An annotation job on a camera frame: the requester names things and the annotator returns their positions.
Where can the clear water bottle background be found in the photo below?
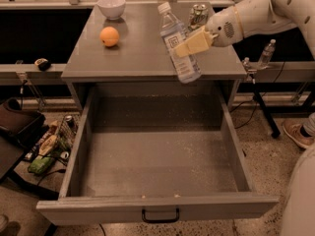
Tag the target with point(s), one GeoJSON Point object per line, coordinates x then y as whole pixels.
{"type": "Point", "coordinates": [267, 54]}

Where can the blue label plastic bottle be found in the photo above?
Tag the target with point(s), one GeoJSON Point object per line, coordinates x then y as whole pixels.
{"type": "Point", "coordinates": [173, 33]}

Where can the wire basket with snacks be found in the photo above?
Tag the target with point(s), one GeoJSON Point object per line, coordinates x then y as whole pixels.
{"type": "Point", "coordinates": [60, 136]}

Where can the white bowl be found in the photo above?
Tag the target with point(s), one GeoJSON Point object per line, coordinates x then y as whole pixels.
{"type": "Point", "coordinates": [112, 9]}

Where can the brown shoe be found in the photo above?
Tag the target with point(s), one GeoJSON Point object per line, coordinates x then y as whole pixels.
{"type": "Point", "coordinates": [293, 131]}

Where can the orange fruit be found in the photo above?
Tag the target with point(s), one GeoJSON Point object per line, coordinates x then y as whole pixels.
{"type": "Point", "coordinates": [109, 36]}

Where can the grey cabinet counter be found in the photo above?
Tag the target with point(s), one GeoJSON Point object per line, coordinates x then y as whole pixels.
{"type": "Point", "coordinates": [139, 62]}

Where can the dark brown chair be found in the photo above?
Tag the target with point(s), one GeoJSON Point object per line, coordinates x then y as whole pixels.
{"type": "Point", "coordinates": [20, 130]}

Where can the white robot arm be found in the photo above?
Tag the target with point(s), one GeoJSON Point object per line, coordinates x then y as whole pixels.
{"type": "Point", "coordinates": [247, 18]}

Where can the green white soda can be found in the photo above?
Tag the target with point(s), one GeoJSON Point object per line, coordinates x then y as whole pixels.
{"type": "Point", "coordinates": [198, 16]}

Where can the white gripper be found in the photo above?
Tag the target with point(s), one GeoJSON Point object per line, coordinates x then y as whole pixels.
{"type": "Point", "coordinates": [222, 27]}

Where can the black yellow tape measure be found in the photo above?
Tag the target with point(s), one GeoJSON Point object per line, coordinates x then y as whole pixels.
{"type": "Point", "coordinates": [42, 64]}

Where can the open grey top drawer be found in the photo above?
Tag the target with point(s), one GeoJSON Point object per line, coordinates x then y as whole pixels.
{"type": "Point", "coordinates": [155, 152]}

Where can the green snack bag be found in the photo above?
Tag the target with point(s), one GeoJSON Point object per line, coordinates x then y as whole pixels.
{"type": "Point", "coordinates": [40, 164]}

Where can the black drawer handle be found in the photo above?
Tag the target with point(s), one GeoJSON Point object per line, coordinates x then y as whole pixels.
{"type": "Point", "coordinates": [160, 217]}

